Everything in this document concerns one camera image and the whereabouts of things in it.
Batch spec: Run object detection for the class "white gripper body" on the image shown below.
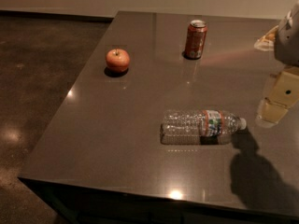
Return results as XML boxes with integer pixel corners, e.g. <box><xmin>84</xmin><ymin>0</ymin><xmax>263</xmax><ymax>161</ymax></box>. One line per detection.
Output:
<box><xmin>274</xmin><ymin>1</ymin><xmax>299</xmax><ymax>66</ymax></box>

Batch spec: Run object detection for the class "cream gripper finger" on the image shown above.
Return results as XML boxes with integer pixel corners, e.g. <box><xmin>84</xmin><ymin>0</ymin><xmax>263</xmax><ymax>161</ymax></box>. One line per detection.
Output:
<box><xmin>256</xmin><ymin>66</ymin><xmax>299</xmax><ymax>128</ymax></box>
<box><xmin>254</xmin><ymin>25</ymin><xmax>278</xmax><ymax>51</ymax></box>

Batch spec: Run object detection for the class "clear plastic water bottle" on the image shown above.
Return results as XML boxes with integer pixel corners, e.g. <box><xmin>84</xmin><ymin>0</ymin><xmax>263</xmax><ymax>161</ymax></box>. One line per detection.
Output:
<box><xmin>160</xmin><ymin>110</ymin><xmax>247</xmax><ymax>145</ymax></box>

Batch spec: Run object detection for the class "red soda can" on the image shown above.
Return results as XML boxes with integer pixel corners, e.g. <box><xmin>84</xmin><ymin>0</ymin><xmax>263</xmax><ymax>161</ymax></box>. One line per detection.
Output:
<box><xmin>183</xmin><ymin>20</ymin><xmax>207</xmax><ymax>60</ymax></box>

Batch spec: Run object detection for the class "red apple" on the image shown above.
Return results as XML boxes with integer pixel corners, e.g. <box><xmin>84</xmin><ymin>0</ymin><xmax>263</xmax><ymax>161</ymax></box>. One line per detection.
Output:
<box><xmin>106</xmin><ymin>49</ymin><xmax>130</xmax><ymax>73</ymax></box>

